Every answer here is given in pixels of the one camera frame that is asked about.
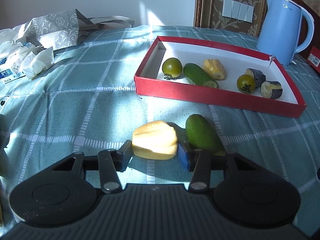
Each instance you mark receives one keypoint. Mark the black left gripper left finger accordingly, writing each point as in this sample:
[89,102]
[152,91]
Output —
[108,162]

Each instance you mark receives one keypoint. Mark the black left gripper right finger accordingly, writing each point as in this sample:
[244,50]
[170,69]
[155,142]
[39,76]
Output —
[200,163]

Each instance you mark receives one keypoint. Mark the green cucumber half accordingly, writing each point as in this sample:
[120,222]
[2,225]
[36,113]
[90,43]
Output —
[201,135]

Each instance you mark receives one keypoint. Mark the eggplant piece dark skin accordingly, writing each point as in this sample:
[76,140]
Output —
[258,76]

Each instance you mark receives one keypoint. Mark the cut cucumber piece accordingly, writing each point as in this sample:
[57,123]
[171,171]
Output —
[195,75]

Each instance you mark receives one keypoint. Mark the green tomato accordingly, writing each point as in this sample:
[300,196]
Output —
[172,68]
[246,84]

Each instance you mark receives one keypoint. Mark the red shallow cardboard tray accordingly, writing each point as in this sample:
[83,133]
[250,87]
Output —
[149,78]

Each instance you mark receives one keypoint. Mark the yellow starfruit piece in tray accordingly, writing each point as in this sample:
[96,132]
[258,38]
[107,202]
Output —
[214,68]

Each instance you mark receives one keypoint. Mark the white crumpled tissue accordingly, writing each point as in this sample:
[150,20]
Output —
[33,64]

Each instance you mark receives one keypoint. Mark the silver patterned gift bag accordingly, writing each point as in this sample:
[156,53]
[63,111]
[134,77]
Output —
[69,28]

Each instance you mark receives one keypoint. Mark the white plastic tissue pack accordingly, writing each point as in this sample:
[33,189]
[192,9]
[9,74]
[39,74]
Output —
[14,49]

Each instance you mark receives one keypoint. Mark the red small box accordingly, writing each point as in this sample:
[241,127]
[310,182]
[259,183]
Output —
[314,58]

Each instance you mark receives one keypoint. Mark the light blue electric kettle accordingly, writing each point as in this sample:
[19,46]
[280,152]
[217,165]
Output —
[280,31]

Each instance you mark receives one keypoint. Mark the white wall switch panel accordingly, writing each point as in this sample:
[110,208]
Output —
[236,10]

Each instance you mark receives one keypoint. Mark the ornate wooden frame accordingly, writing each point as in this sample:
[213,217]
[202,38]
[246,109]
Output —
[208,14]

